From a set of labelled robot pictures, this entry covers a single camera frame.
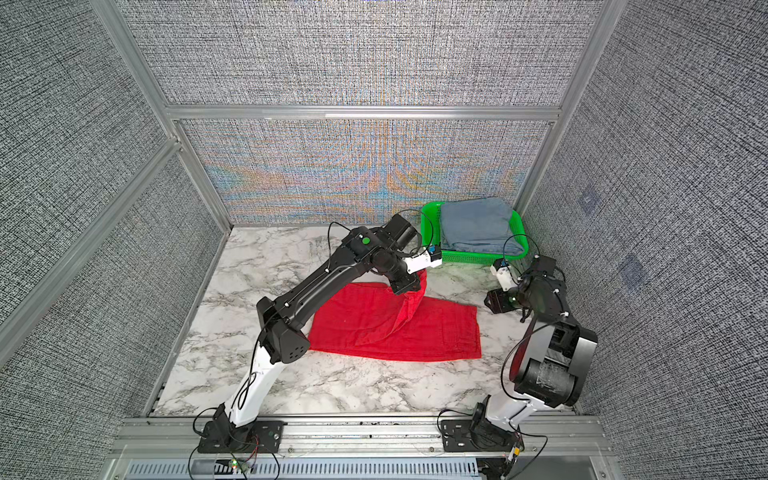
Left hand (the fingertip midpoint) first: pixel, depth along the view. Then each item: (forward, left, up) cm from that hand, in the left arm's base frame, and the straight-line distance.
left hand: (423, 283), depth 78 cm
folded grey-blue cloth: (+34, -27, -15) cm, 46 cm away
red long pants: (0, +15, -19) cm, 24 cm away
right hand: (+4, -26, -12) cm, 29 cm away
